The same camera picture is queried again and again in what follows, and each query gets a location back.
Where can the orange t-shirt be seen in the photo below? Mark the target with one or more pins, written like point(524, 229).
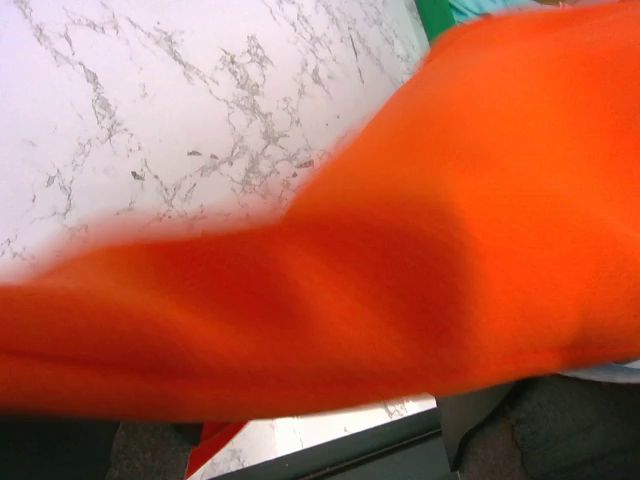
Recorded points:
point(214, 212)

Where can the green plastic bin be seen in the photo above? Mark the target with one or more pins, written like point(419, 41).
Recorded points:
point(436, 17)

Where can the teal t-shirt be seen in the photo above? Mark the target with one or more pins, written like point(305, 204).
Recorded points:
point(465, 11)

